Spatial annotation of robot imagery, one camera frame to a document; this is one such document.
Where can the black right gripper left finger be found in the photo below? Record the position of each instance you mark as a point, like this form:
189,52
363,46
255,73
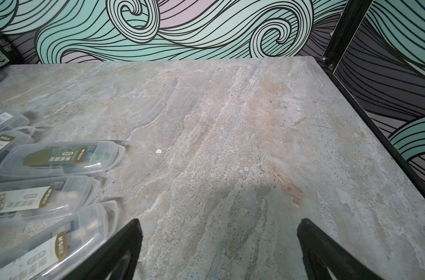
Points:
114,260

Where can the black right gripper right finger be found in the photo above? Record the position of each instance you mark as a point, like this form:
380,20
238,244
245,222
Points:
325,259

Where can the clear compass case near gripper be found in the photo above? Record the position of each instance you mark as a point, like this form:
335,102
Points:
56,251

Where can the clear compass case white label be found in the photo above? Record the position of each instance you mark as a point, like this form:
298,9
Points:
38,200

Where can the clear compass case green label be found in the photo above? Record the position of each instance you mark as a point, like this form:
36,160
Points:
61,159

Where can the clear case upper left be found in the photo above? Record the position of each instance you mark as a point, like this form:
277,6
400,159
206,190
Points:
10,120

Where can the black enclosure corner post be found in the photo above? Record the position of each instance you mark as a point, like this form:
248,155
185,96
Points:
346,28

